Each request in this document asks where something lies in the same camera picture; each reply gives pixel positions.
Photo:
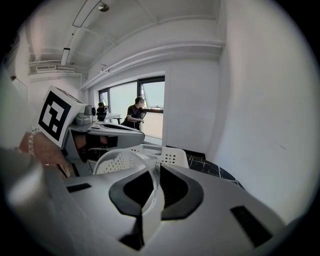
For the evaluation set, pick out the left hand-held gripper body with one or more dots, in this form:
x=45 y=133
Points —
x=53 y=112

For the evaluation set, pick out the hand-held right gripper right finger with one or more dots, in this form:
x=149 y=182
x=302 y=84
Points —
x=205 y=225

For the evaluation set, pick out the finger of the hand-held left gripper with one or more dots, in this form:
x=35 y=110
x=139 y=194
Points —
x=127 y=137
x=117 y=125

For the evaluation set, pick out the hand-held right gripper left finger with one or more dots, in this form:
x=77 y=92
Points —
x=95 y=200

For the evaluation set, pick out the white perforated basket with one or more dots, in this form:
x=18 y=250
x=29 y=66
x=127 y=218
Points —
x=172 y=157

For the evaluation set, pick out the transparent plastic cup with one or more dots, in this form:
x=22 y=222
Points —
x=152 y=220

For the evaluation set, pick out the person's left forearm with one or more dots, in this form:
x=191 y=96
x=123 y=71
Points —
x=47 y=152

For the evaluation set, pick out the person's left hand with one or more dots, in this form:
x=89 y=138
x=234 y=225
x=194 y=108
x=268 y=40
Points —
x=80 y=142

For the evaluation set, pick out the white desk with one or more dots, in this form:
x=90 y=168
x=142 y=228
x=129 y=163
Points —
x=112 y=115

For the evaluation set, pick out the dark framed window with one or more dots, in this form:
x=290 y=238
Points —
x=125 y=100

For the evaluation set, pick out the ceiling air vent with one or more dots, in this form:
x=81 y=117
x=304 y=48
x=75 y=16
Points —
x=46 y=67

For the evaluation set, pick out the linear ceiling light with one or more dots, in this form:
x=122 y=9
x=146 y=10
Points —
x=65 y=56

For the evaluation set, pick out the black marble table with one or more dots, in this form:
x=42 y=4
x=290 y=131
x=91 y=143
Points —
x=212 y=167

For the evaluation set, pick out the round ceiling spotlight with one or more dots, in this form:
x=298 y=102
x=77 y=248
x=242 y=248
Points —
x=103 y=7

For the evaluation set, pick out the gray gripper camera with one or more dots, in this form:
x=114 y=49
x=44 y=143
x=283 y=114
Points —
x=83 y=117

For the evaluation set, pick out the dome security camera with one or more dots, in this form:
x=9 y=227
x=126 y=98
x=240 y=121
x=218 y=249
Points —
x=13 y=77

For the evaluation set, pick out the black rectangular pendant frame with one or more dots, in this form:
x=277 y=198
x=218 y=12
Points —
x=86 y=12

